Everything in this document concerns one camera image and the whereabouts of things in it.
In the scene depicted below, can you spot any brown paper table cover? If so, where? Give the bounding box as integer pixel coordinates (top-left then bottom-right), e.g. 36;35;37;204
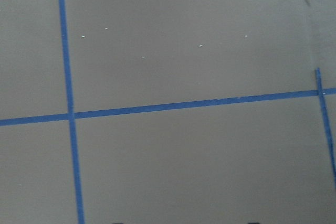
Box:
1;0;335;223

